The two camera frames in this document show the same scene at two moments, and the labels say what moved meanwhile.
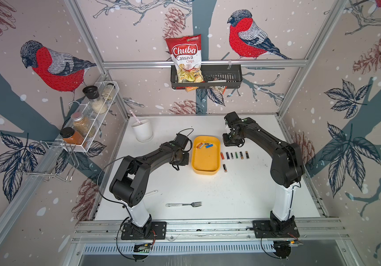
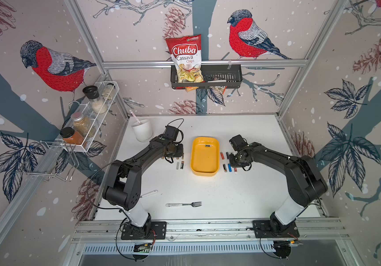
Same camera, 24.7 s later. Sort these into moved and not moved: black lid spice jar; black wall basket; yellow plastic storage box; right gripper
Moved: right gripper
Not moved: black wall basket; black lid spice jar; yellow plastic storage box
